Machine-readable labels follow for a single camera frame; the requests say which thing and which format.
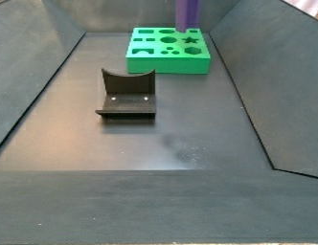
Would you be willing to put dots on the black curved holder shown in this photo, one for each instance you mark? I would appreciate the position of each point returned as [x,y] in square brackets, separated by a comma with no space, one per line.
[129,94]

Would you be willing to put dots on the green foam shape board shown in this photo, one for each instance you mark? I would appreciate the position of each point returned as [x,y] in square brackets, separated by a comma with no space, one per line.
[168,51]

